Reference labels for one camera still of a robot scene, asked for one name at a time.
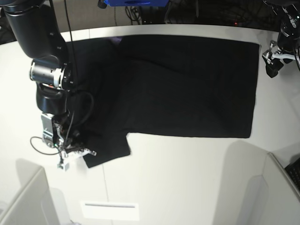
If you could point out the grey left partition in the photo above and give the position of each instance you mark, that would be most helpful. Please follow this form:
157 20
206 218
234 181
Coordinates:
32 204

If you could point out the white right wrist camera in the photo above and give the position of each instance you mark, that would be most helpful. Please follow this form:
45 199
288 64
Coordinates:
67 158

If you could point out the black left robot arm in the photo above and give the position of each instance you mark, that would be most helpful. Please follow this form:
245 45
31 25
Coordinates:
287 46

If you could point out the black keyboard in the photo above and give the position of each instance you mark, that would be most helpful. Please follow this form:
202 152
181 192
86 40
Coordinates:
293 170

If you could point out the black T-shirt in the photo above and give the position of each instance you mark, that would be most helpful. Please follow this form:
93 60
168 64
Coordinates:
164 85

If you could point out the grey partition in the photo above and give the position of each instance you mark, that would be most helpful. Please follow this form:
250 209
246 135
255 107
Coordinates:
32 204
271 198

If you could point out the blue box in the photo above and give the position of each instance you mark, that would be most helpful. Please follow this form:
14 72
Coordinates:
147 3

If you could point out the white paper sheet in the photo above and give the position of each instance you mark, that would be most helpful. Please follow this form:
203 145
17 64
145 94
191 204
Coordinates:
110 210

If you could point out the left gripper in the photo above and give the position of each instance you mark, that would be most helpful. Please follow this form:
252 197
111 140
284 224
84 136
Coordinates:
272 57

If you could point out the grey right partition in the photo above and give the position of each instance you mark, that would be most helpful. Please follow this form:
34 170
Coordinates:
271 198

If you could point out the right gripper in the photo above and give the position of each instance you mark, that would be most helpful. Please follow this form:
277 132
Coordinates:
57 134

